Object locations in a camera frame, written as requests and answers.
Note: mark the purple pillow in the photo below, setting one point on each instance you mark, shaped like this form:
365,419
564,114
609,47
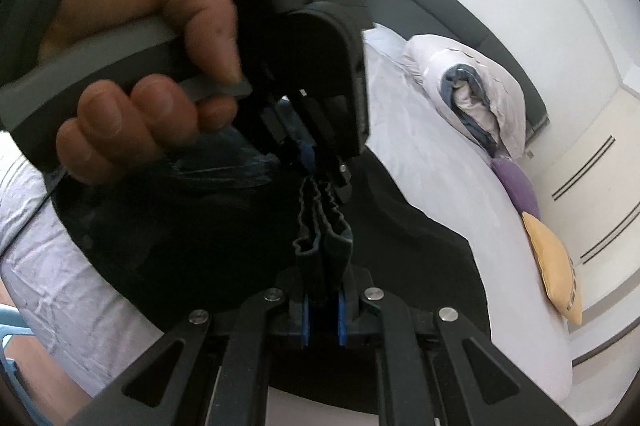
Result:
515,186

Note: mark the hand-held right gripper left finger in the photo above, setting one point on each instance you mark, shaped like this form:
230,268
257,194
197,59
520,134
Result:
303,321

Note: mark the white wardrobe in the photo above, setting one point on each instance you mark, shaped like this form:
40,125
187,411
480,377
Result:
595,206

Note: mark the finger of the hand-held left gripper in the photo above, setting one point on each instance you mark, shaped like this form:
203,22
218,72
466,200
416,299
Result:
341,181
306,158

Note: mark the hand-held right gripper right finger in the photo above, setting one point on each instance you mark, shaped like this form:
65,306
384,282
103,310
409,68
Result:
343,321

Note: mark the person's leg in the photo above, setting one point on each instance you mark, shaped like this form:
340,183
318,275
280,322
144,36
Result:
47,386

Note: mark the blue chair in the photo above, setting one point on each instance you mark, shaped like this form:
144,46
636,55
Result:
10,346

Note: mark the bed with white sheet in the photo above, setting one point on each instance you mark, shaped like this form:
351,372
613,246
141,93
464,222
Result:
440,146

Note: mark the rolled white and blue duvet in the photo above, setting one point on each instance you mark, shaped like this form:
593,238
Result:
475,96

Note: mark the black denim pants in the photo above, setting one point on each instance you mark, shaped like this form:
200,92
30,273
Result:
410,256

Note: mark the yellow pillow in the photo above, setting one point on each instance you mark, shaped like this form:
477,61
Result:
552,266

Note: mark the grey upholstered headboard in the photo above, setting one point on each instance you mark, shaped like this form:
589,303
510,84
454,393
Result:
425,6

